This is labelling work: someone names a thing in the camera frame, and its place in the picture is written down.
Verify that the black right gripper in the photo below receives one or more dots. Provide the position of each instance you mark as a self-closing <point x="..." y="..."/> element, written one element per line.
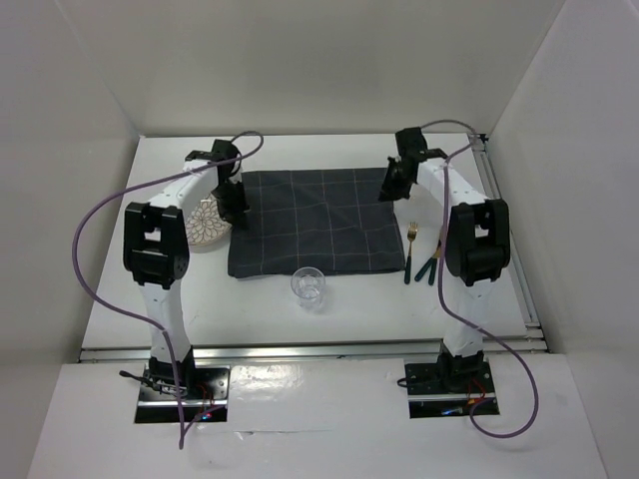
<point x="389" y="193"/>

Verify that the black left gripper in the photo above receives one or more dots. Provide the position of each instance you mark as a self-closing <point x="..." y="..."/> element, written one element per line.
<point x="235" y="215"/>

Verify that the floral plate orange rim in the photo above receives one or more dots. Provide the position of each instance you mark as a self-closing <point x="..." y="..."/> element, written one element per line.
<point x="205" y="226"/>

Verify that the dark checked cloth napkin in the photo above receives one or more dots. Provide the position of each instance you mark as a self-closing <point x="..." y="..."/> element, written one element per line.
<point x="331" y="220"/>

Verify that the clear plastic cup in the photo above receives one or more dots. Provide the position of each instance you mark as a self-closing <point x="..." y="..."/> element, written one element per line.
<point x="308" y="286"/>

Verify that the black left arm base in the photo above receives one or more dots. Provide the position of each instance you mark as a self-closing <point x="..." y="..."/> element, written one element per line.
<point x="206" y="401"/>

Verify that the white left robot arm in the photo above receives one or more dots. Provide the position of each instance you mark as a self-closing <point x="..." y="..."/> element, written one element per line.
<point x="156" y="250"/>

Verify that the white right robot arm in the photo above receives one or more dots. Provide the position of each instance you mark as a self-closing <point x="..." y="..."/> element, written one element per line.
<point x="474" y="250"/>

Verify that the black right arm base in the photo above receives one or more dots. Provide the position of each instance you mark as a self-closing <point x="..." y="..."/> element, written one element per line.
<point x="432" y="395"/>

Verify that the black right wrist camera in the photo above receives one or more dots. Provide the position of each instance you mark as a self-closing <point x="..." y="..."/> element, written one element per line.
<point x="410" y="141"/>

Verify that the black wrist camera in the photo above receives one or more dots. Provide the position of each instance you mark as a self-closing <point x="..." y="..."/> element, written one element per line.
<point x="223" y="150"/>
<point x="410" y="141"/>

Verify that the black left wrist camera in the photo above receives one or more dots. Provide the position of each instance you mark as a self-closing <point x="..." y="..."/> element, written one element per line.
<point x="223" y="150"/>

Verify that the gold fork green handle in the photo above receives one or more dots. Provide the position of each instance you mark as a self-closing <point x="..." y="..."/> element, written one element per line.
<point x="411" y="235"/>

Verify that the gold knife green handle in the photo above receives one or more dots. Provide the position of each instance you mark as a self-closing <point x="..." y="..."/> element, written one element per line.
<point x="422" y="273"/>

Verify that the gold spoon green handle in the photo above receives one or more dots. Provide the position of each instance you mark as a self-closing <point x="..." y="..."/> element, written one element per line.
<point x="432" y="266"/>

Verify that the aluminium right side rail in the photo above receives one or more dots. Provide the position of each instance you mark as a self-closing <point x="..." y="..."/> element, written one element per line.
<point x="520" y="283"/>

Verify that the aluminium front table rail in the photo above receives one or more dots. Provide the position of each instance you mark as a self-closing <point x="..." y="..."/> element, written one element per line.
<point x="533" y="342"/>

